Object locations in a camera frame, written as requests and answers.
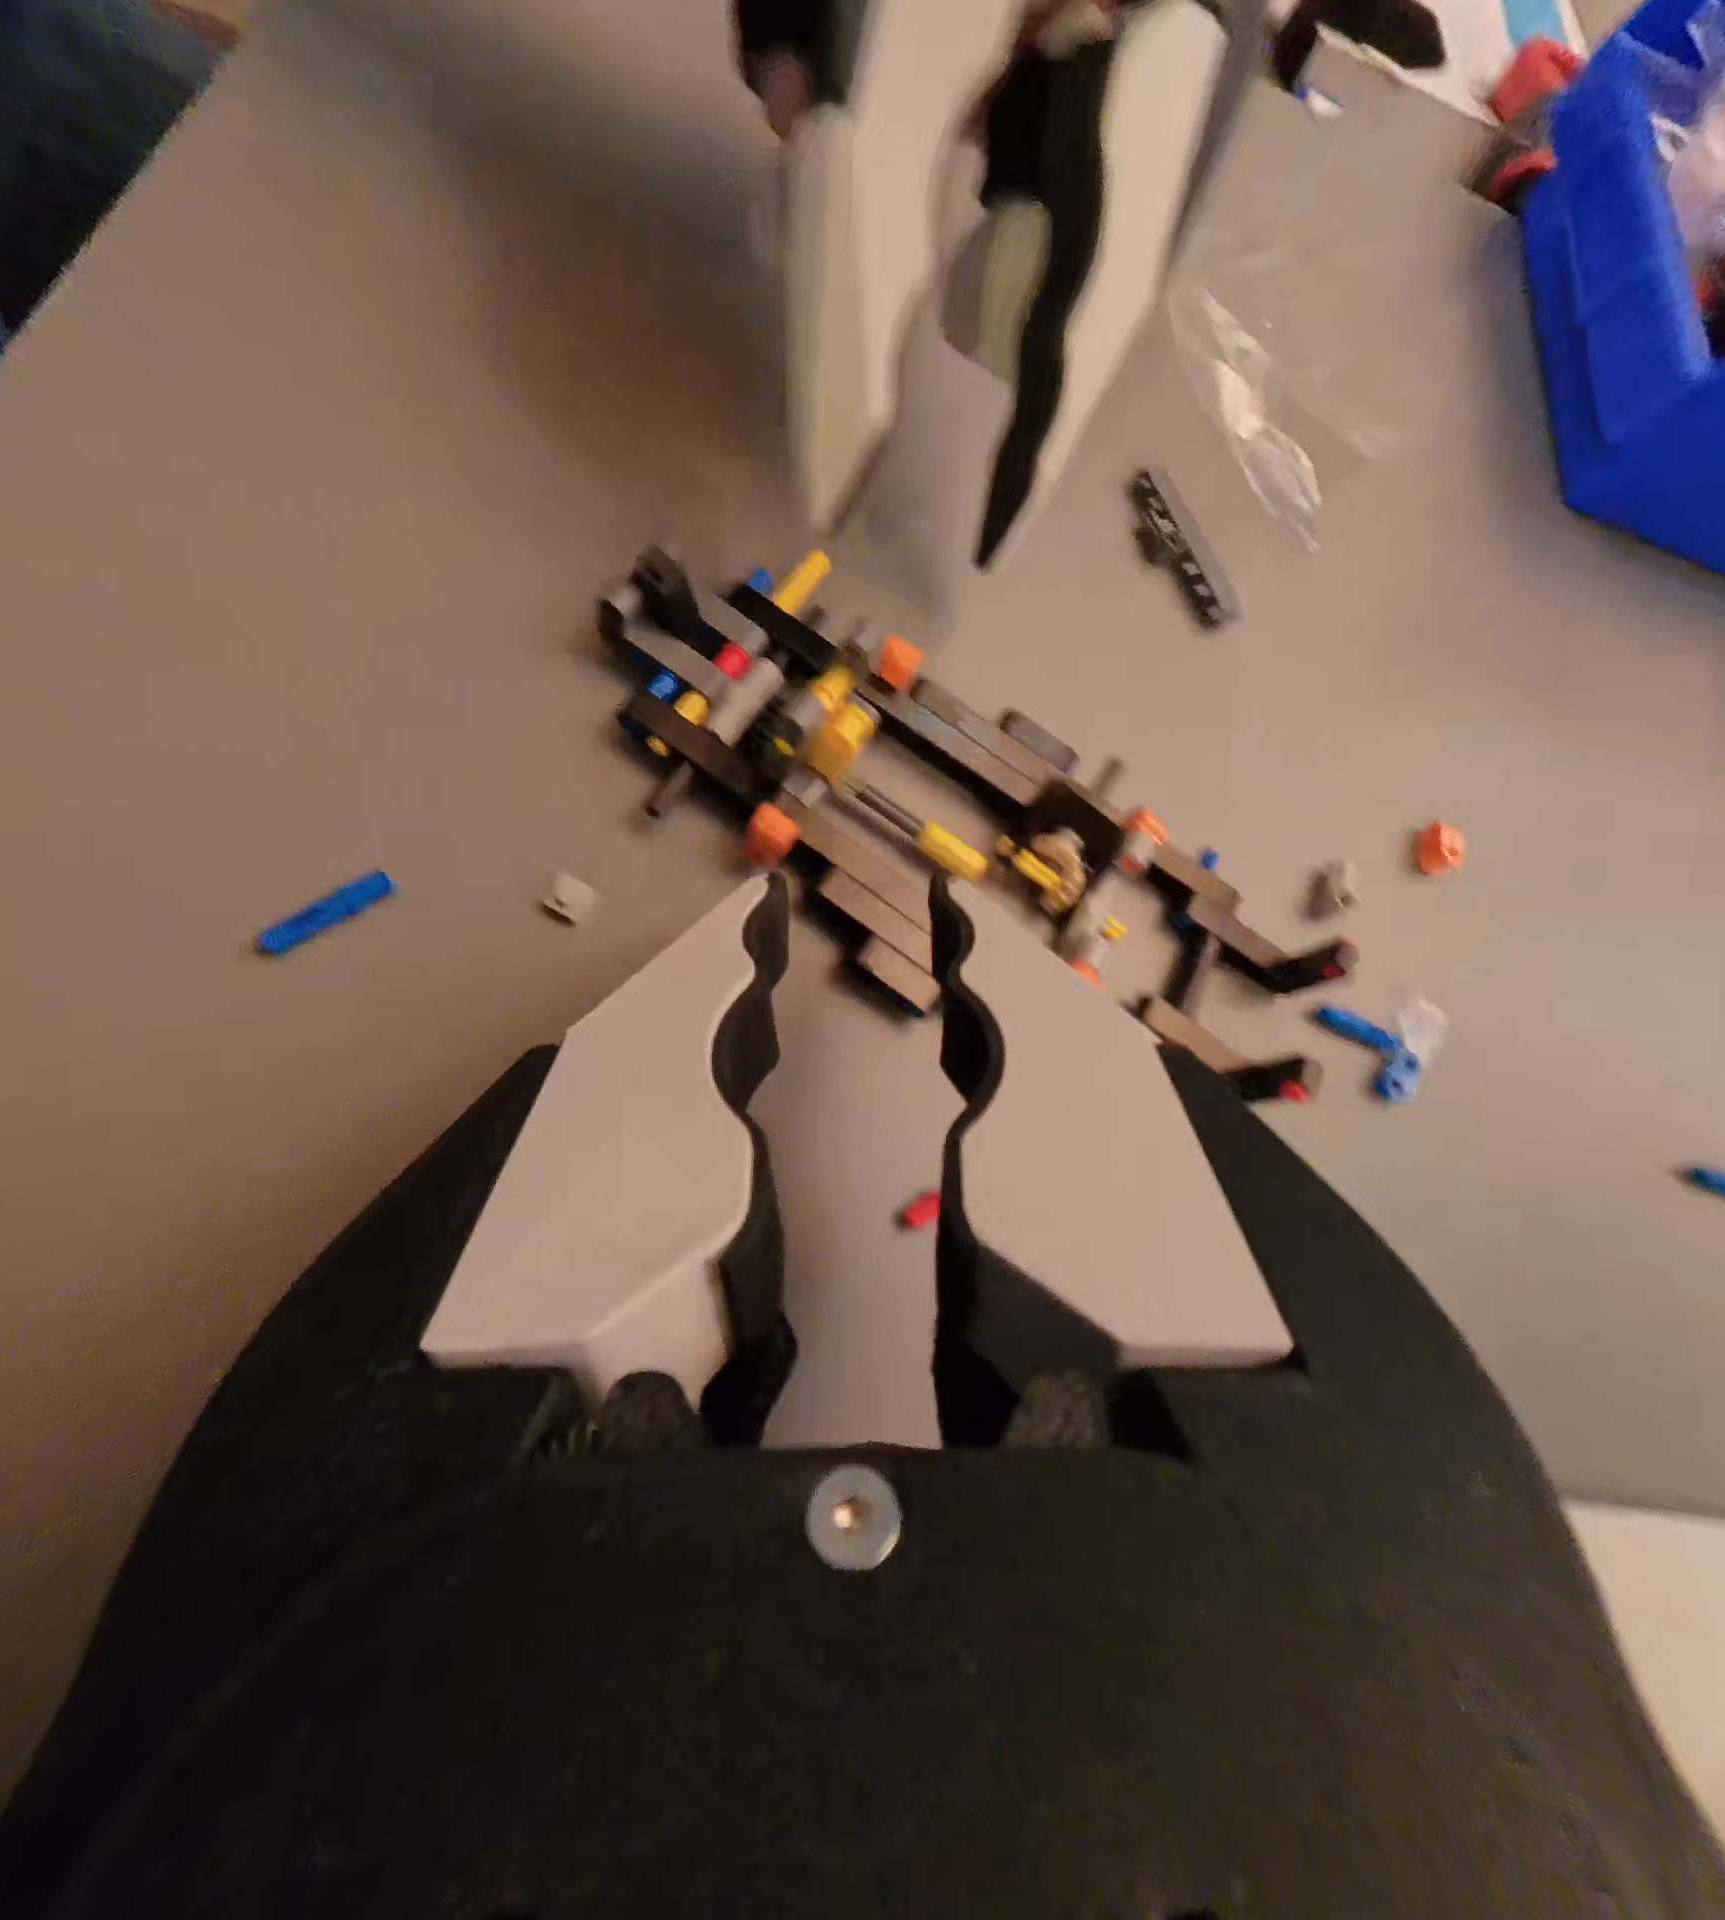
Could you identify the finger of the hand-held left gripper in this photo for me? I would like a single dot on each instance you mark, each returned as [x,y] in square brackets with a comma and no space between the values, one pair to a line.
[891,226]
[1147,180]

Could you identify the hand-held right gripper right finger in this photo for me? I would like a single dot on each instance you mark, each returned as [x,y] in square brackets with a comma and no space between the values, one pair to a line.
[1101,1185]

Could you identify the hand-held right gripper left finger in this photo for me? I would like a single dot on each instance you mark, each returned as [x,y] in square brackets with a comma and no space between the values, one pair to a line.
[605,1185]

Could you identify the black lego chassis assembly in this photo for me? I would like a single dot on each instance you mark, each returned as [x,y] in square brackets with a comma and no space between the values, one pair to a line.
[950,737]

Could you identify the small red lego piece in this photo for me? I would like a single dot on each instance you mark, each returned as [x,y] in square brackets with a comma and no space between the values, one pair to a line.
[921,1212]

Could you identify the small grey lego stud piece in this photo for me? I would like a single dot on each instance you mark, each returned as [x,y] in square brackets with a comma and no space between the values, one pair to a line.
[572,900]

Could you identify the small blue lego connector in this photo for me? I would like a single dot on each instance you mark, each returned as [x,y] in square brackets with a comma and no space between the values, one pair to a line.
[1396,1072]

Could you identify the dark grey lego beam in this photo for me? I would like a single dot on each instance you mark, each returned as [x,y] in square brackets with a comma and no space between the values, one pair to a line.
[1186,550]

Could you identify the grey lego connector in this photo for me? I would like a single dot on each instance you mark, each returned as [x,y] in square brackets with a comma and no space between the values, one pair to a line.
[1331,887]

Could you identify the long blue lego pin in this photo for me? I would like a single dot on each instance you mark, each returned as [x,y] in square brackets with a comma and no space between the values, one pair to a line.
[322,911]

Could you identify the orange lego connector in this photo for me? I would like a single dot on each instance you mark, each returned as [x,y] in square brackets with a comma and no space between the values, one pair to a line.
[1438,851]

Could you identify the clear plastic bag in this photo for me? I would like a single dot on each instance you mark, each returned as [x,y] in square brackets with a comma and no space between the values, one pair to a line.
[1267,406]

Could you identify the small clear plastic scrap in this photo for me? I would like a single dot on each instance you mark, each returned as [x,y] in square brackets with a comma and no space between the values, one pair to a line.
[1418,1023]

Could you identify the red plastic item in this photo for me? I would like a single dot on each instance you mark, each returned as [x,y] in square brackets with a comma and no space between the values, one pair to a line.
[1530,78]

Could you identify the blue plastic bin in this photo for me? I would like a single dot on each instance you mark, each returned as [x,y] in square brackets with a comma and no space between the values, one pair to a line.
[1630,342]

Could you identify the white paper sheet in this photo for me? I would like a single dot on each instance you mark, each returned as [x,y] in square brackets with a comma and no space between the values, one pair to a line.
[1703,1651]

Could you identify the dark cloth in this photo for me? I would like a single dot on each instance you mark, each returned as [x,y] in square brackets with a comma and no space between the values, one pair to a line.
[37,120]

